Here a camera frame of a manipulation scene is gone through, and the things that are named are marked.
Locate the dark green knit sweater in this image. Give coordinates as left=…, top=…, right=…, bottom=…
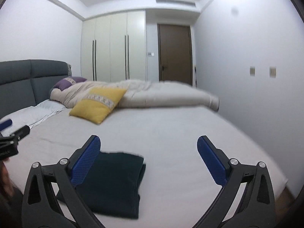
left=76, top=152, right=146, bottom=219

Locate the person's left hand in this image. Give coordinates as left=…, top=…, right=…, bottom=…
left=1, top=161, right=14, bottom=197

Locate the white flat pillow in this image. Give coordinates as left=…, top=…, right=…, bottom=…
left=1, top=99, right=67, bottom=132

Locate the grey upholstered headboard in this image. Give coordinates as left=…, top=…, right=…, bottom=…
left=1, top=59, right=70, bottom=118

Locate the white bed mattress sheet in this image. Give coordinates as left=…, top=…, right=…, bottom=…
left=6, top=107, right=287, bottom=227

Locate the purple patterned pillow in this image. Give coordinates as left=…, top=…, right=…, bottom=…
left=53, top=77, right=87, bottom=91

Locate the yellow patterned cushion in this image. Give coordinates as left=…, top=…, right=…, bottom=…
left=69, top=88, right=127, bottom=125

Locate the beige duvet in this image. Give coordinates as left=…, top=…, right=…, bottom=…
left=50, top=80, right=219, bottom=112

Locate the white wardrobe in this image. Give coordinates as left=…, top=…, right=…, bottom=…
left=81, top=10, right=147, bottom=82

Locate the brown door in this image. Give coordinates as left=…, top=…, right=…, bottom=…
left=158, top=24, right=193, bottom=85

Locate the wall socket far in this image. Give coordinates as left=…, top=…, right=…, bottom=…
left=249, top=66, right=256, bottom=76

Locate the wall socket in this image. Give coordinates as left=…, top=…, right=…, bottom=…
left=269, top=66, right=276, bottom=78
left=249, top=66, right=256, bottom=76

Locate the wall socket near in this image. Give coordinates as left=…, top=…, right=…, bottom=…
left=269, top=66, right=276, bottom=78

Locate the wall switch panel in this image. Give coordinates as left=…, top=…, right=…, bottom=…
left=148, top=52, right=155, bottom=57

